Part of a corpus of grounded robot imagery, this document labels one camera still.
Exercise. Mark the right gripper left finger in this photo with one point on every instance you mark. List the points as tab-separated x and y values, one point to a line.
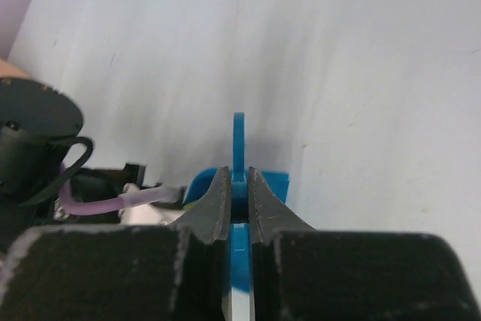
210	218

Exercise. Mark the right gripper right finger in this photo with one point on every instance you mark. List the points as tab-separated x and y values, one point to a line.
267	214

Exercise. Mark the blue hand brush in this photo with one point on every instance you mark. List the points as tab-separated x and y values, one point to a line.
240	249

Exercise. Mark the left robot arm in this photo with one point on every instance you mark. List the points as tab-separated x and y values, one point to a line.
40	150

